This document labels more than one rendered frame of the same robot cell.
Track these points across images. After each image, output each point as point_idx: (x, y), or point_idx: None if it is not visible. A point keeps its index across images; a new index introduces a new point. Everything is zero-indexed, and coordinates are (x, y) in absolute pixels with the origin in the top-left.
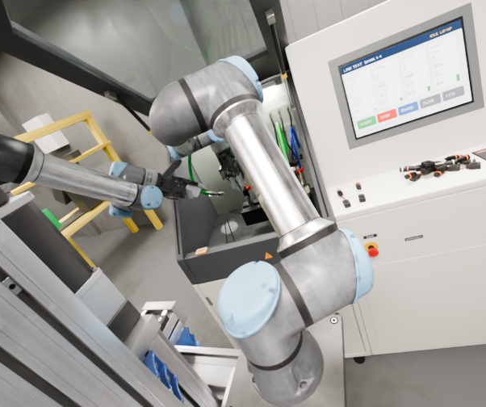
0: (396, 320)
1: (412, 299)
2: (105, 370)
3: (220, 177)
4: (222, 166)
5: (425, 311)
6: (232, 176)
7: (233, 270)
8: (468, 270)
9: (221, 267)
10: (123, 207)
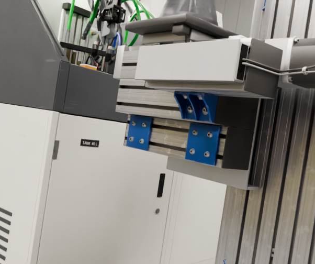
0: (187, 230)
1: (200, 201)
2: None
3: None
4: (116, 4)
5: (202, 220)
6: (115, 20)
7: (108, 109)
8: None
9: (100, 98)
10: None
